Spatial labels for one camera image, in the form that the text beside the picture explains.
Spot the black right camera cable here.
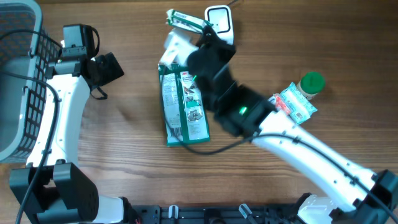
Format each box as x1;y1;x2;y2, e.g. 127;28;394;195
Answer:
158;65;398;224

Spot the green lidded small jar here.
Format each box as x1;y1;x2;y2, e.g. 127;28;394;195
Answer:
296;72;325;100

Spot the teal wet wipes pack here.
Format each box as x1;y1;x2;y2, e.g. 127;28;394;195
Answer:
279;82;318;124

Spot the orange tissue pack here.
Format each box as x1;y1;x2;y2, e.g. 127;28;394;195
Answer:
268;93;291;115

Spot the green white candy bar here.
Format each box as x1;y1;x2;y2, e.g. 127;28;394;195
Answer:
166;9;213;34

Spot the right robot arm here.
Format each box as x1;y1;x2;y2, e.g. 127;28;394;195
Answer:
187;26;397;223

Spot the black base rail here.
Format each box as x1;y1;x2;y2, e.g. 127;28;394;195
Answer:
132;204;303;224

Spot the white barcode scanner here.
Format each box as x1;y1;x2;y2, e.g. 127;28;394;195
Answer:
205;5;234;45

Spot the black left camera cable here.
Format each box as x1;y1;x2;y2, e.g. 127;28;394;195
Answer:
0;28;63;224

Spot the black camera cable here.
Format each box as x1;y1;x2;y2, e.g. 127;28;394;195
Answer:
158;65;398;224
0;28;63;224

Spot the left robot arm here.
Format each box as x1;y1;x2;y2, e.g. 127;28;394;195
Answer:
9;24;141;223

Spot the green glove package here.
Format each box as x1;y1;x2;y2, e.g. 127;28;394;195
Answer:
158;63;210;146

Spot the grey plastic mesh basket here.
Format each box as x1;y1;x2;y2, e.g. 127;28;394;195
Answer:
1;0;60;163

